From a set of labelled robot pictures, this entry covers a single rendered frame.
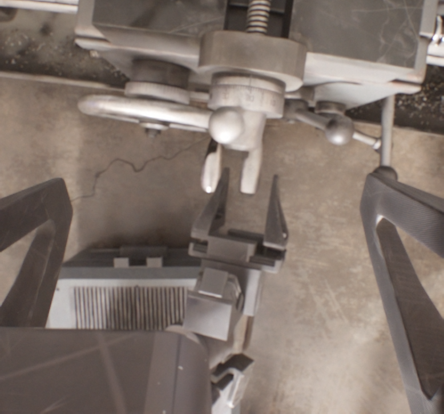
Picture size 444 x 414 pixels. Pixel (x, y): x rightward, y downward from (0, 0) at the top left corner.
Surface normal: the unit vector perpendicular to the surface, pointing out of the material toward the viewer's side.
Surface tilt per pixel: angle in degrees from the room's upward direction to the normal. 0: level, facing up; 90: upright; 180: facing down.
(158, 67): 5
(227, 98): 29
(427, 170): 0
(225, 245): 16
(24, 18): 0
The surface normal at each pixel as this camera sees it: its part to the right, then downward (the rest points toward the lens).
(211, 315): -0.27, 0.06
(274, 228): -0.20, -0.30
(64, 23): 0.00, 0.10
